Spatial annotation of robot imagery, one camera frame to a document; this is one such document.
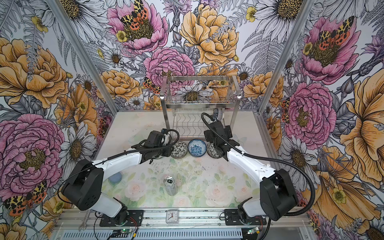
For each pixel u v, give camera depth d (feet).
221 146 2.05
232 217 2.41
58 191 2.44
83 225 2.37
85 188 1.45
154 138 2.30
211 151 3.16
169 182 2.35
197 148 3.17
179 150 3.17
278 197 1.37
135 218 2.44
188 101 3.92
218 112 3.43
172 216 2.40
